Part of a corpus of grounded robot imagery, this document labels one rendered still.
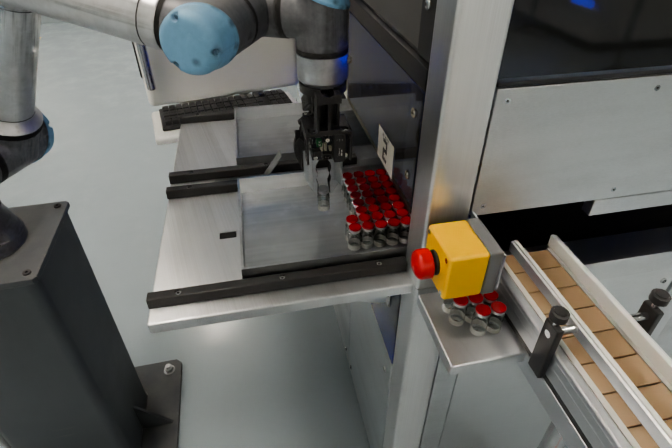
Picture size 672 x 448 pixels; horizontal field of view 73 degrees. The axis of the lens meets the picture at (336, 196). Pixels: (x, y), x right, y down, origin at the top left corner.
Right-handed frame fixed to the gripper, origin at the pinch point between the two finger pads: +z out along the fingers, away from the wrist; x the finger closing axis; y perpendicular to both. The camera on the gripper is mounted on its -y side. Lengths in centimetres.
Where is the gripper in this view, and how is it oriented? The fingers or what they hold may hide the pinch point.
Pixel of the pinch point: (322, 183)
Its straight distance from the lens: 80.9
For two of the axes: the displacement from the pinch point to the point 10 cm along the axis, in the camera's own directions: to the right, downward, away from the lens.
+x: 9.8, -1.1, 1.6
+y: 2.0, 5.7, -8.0
